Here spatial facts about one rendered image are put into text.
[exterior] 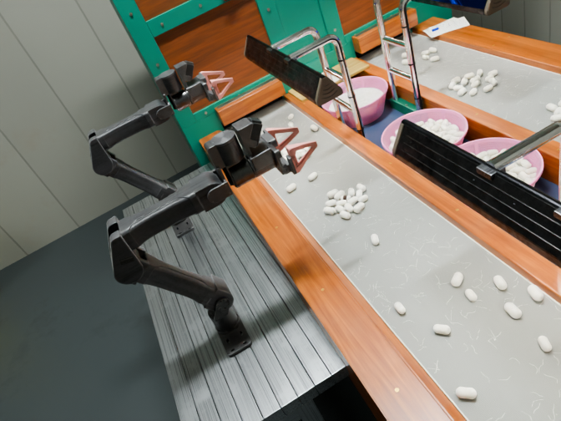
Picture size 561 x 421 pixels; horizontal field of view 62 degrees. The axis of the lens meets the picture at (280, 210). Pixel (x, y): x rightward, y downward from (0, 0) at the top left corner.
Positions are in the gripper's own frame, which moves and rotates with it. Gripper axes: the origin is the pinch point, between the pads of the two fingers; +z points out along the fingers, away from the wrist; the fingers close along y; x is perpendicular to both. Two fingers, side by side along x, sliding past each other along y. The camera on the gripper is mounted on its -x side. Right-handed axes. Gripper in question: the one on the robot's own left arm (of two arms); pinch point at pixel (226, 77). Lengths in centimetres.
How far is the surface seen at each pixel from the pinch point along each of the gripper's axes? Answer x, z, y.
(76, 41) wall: -2, -44, 168
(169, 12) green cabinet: -19.4, -3.8, 34.1
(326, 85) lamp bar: -1.6, 15.5, -44.4
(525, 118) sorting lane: 32, 69, -57
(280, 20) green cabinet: 0.9, 35.9, 33.3
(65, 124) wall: 40, -78, 168
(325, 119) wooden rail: 30.4, 27.9, -3.4
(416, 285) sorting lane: 33, 6, -87
